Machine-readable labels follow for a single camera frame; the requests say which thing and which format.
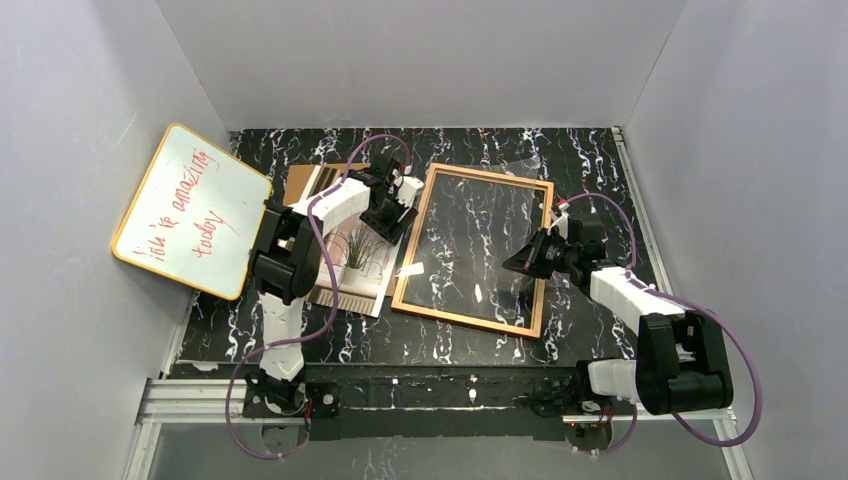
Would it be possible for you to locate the plant photo print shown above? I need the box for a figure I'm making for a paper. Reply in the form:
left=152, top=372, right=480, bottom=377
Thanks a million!
left=300, top=166, right=399, bottom=318

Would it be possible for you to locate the transparent plastic sheet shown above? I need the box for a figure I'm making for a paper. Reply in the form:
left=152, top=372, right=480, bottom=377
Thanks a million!
left=405, top=155, right=551, bottom=329

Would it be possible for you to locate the wooden picture frame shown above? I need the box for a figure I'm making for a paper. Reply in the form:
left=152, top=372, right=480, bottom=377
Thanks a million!
left=390, top=162, right=554, bottom=341

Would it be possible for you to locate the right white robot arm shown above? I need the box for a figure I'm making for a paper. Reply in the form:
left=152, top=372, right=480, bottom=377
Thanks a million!
left=503, top=228, right=734, bottom=415

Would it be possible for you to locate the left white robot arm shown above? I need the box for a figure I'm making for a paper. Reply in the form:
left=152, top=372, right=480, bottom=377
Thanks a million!
left=250, top=156, right=424, bottom=384

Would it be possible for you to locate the brown cardboard backing board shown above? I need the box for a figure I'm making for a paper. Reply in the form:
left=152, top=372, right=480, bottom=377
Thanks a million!
left=283, top=163, right=398, bottom=298

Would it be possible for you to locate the whiteboard with red writing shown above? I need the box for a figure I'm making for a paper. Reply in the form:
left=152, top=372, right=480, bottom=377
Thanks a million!
left=111, top=123, right=272, bottom=300

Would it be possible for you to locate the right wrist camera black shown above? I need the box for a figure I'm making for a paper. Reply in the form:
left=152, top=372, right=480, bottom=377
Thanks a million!
left=551, top=200, right=606, bottom=259

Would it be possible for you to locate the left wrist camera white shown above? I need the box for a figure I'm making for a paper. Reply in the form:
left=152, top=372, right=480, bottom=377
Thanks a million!
left=393, top=165, right=425, bottom=208

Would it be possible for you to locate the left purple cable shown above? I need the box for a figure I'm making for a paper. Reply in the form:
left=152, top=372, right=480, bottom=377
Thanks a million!
left=223, top=133, right=412, bottom=462

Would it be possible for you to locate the aluminium rail base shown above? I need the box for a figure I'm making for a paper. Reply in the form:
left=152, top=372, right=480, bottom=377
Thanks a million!
left=124, top=372, right=753, bottom=479

